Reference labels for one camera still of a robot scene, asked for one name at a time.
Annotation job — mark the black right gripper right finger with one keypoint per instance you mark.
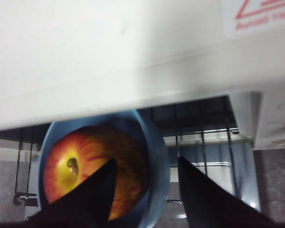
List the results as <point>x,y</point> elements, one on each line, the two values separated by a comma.
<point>204,202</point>

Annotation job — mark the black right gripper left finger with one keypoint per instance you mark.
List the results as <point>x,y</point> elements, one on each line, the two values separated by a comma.
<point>85,204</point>

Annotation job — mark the red yellow apple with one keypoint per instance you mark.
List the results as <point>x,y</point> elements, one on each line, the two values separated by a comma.
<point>97,149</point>

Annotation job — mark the blue bowl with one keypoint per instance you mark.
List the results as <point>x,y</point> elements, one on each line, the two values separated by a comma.
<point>156,154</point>

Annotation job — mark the cream white toaster oven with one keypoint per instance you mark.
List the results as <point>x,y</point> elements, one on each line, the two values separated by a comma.
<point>85,59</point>

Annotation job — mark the white sticker red warning print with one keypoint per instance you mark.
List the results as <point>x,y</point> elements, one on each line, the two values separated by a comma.
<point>251,21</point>

